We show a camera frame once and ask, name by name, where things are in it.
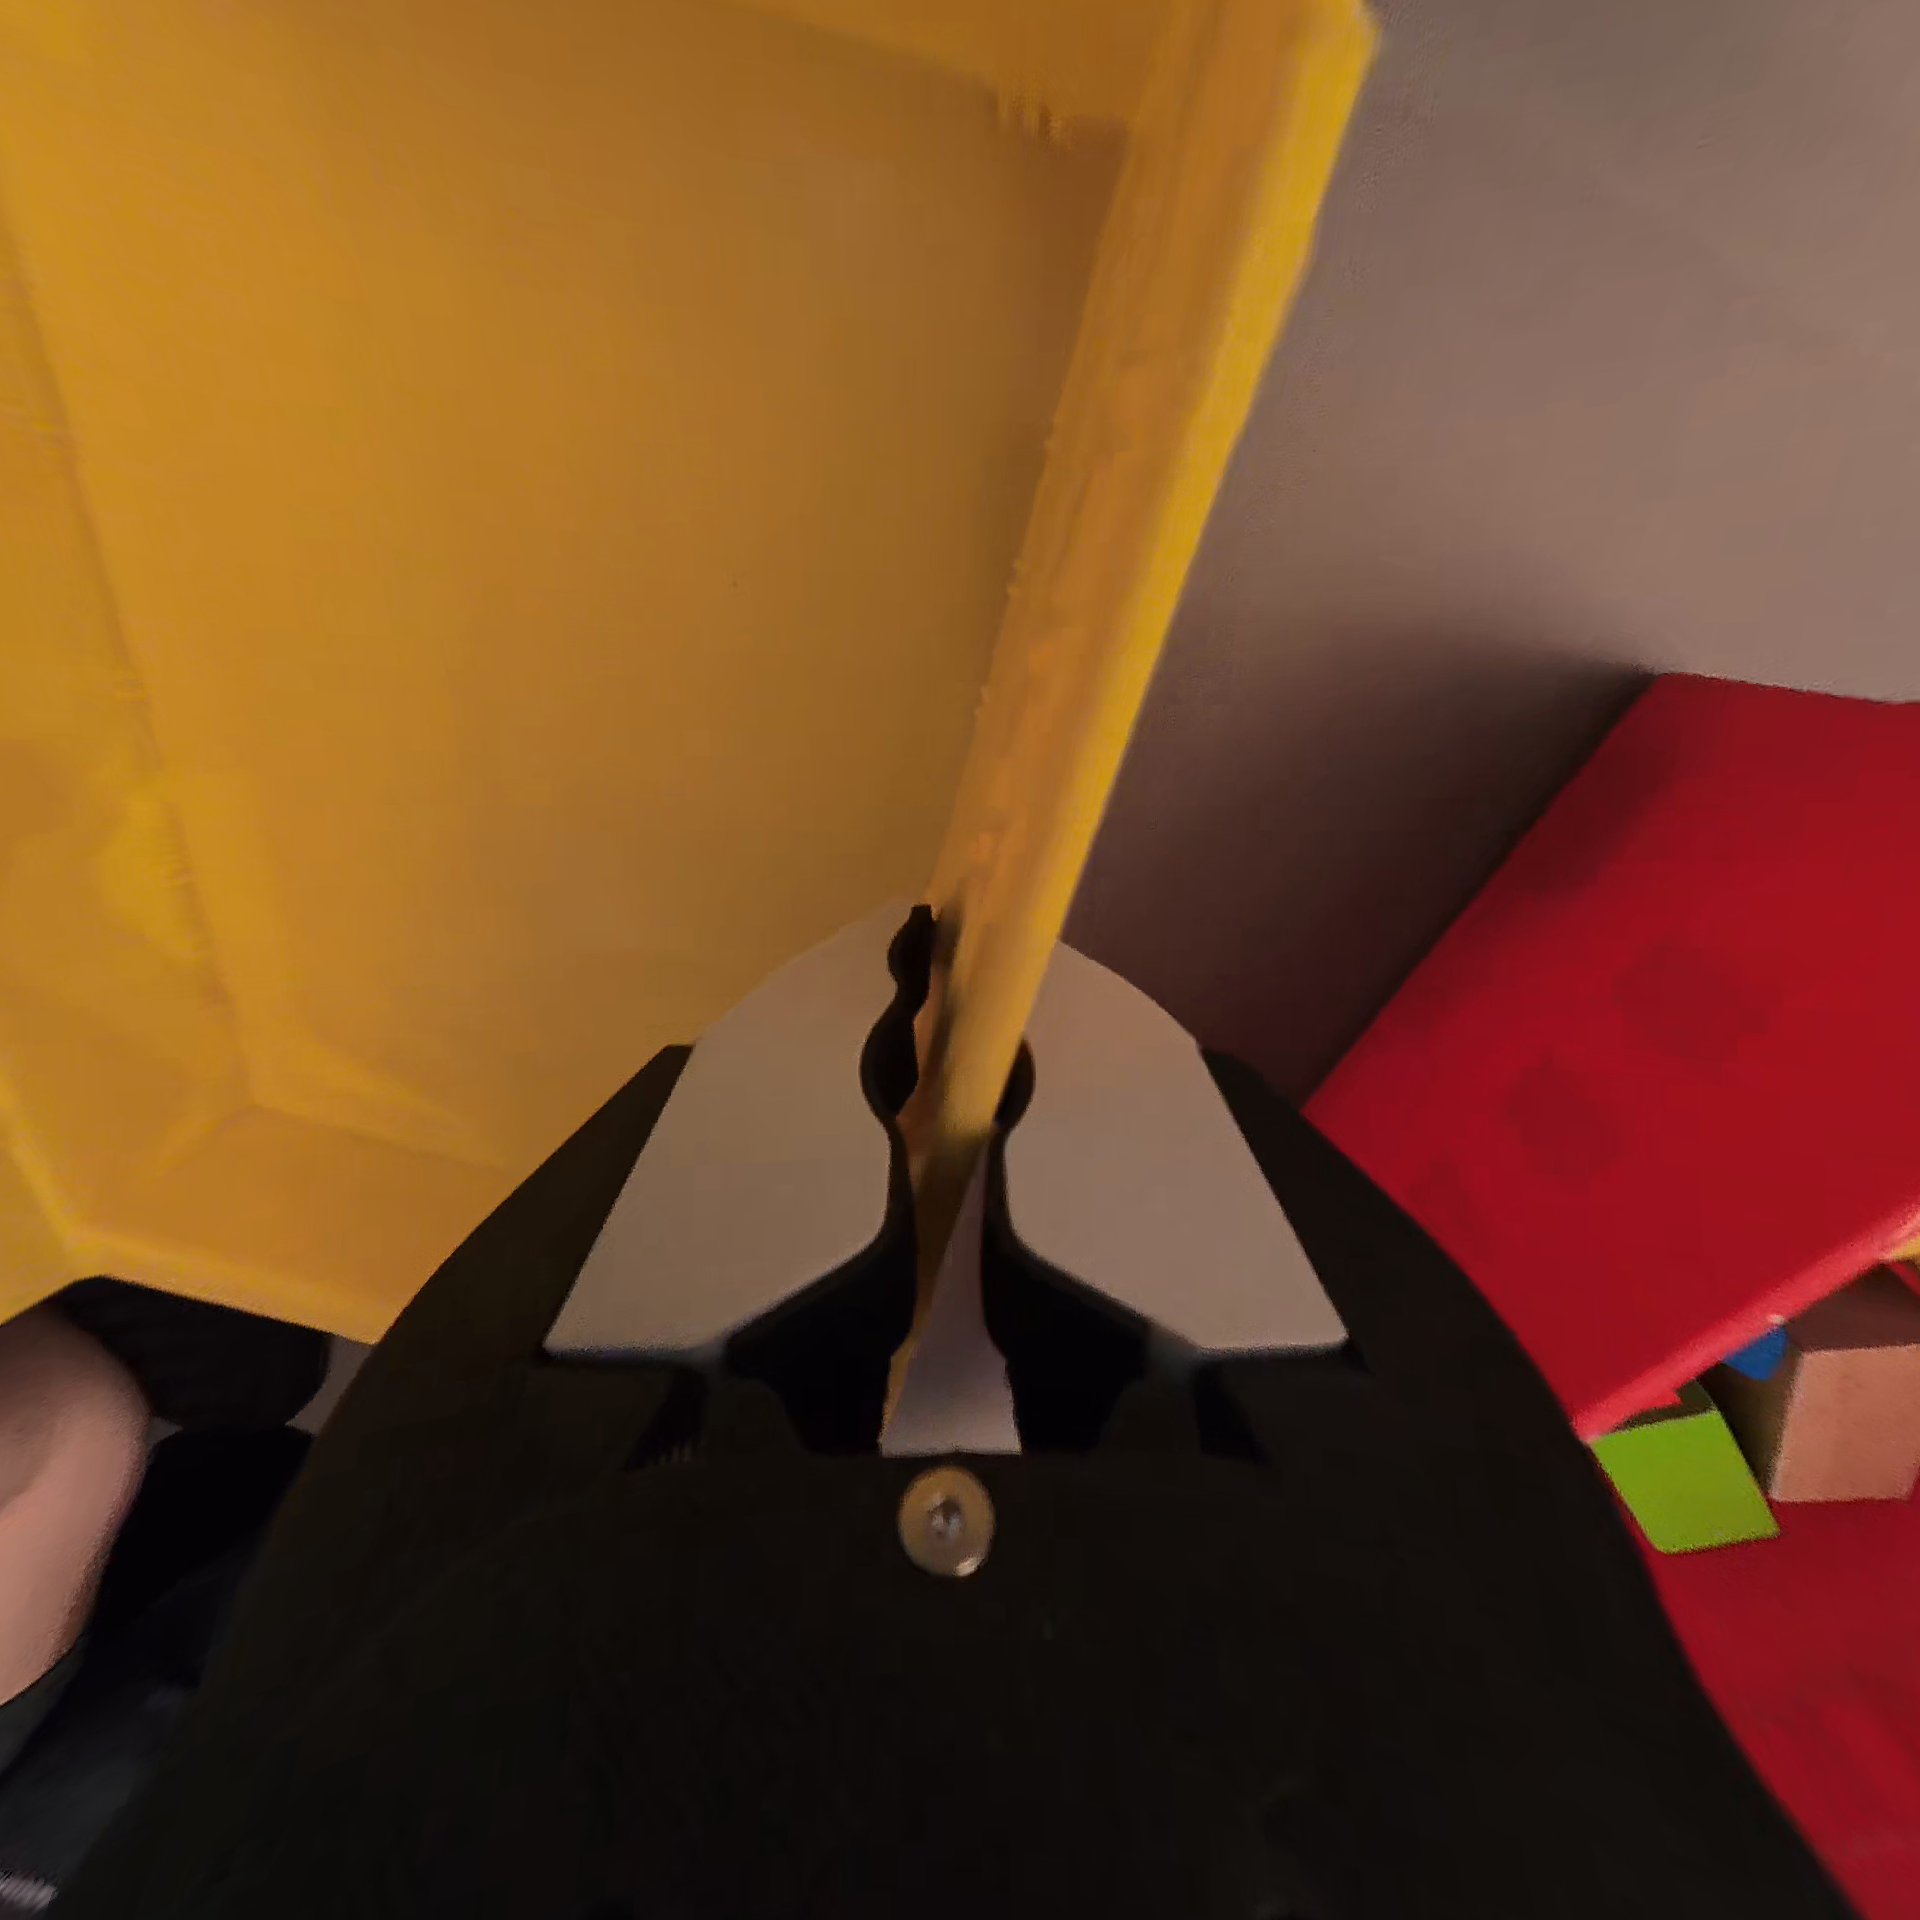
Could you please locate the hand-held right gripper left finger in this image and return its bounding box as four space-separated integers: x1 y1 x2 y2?
545 900 940 1359

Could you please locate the green wooden block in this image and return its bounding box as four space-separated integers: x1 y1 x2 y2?
1592 1386 1783 1553

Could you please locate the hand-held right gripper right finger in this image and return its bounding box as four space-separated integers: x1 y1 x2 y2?
983 937 1353 1359

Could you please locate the black textured armrest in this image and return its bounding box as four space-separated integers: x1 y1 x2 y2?
59 1282 336 1433

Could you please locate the red plastic bin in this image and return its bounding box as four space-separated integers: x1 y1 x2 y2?
1304 671 1920 1920

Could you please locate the natural wooden block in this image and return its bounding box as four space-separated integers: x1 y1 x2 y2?
1711 1274 1920 1503

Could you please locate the yellow plastic bin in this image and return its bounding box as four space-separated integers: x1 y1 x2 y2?
0 0 1384 1448

